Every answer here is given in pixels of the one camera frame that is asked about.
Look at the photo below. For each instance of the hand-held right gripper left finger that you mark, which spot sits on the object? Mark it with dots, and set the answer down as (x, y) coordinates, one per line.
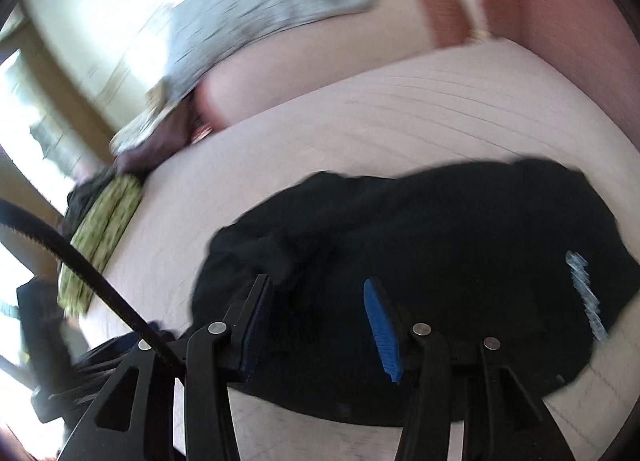
(254, 328)

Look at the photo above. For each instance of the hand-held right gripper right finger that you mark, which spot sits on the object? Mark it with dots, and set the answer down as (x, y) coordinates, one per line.
(382, 331)

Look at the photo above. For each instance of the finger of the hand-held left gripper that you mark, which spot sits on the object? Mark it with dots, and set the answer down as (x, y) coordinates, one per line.
(75, 383)

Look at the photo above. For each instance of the black pants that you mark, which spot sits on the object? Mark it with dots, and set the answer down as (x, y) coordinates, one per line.
(425, 241)

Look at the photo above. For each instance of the green patterned cloth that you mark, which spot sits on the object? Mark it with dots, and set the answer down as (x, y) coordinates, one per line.
(102, 236)

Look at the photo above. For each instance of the dark cloth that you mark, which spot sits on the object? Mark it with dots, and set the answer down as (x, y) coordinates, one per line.
(85, 198)

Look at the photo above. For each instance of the maroon cloth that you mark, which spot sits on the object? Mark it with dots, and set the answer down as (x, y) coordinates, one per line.
(160, 143)

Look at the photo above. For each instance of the bed with pink sheet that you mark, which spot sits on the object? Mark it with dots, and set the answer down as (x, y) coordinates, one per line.
(380, 116)

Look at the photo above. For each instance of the bright window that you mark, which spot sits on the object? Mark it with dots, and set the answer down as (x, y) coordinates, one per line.
(30, 106)

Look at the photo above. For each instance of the long pink pillow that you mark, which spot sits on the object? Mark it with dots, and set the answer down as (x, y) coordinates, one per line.
(320, 56)

